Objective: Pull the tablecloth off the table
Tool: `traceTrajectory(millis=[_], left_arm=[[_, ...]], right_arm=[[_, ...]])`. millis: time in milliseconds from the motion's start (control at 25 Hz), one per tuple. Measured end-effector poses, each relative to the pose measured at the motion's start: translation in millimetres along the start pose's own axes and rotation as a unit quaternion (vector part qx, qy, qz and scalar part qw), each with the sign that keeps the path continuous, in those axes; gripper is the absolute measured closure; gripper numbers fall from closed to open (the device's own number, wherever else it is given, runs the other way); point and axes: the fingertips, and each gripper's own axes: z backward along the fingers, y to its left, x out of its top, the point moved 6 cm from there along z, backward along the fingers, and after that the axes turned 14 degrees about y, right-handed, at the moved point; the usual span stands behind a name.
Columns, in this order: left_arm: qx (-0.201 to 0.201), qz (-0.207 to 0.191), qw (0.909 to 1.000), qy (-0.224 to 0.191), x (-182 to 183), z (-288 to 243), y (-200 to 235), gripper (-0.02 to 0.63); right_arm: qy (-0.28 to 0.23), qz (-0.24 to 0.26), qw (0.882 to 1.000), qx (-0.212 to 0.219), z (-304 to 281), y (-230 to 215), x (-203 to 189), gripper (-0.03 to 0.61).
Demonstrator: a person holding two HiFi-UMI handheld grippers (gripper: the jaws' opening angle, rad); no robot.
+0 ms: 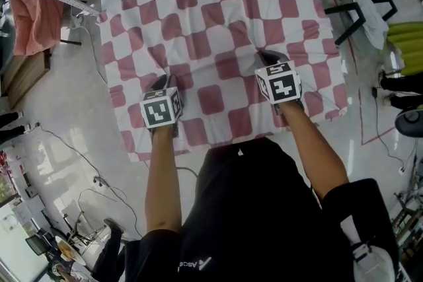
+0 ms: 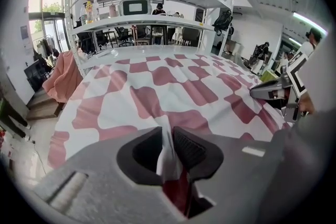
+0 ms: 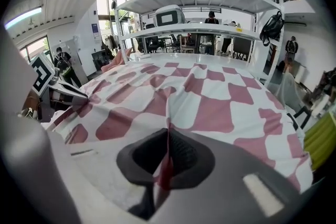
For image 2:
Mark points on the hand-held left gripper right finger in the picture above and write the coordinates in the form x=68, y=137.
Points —
x=199, y=157

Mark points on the low wooden platform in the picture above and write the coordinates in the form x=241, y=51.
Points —
x=44, y=108

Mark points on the clear plastic bottle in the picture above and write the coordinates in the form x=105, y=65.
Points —
x=96, y=10
x=83, y=15

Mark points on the black backpack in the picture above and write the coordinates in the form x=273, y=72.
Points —
x=223, y=22

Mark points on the wooden chair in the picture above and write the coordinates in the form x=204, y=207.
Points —
x=141, y=35

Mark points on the blue wall poster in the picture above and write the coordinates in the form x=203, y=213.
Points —
x=24, y=32

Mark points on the ceiling tube lamp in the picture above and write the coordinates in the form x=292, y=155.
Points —
x=309, y=22

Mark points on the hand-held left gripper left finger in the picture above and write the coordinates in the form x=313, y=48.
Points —
x=136, y=162

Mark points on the white box with dark screen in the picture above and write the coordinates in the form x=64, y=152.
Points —
x=135, y=5

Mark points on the black office chair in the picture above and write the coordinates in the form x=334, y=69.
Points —
x=92, y=40
x=123, y=35

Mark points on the person's right hand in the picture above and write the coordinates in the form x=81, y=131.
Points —
x=307, y=105

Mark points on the white metal shelving rack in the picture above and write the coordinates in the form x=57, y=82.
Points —
x=147, y=19

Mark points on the yellow bottle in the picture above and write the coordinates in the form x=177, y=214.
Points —
x=90, y=13

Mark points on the yellow-green cloth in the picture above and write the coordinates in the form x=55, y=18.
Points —
x=269, y=76

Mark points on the white table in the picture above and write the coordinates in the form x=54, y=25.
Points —
x=157, y=50

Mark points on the pink cloth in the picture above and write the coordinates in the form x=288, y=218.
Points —
x=65, y=78

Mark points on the glass door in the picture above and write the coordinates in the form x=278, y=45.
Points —
x=52, y=31

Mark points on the pink white checkered tablecloth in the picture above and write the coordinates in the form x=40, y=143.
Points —
x=170, y=91

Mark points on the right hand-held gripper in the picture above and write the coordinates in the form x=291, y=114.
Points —
x=265, y=90

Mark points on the dark hanging clothes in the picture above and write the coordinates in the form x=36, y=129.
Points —
x=46, y=47

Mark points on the grey armchair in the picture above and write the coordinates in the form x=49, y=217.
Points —
x=190, y=35

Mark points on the pink bottle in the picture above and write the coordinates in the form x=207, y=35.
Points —
x=113, y=11

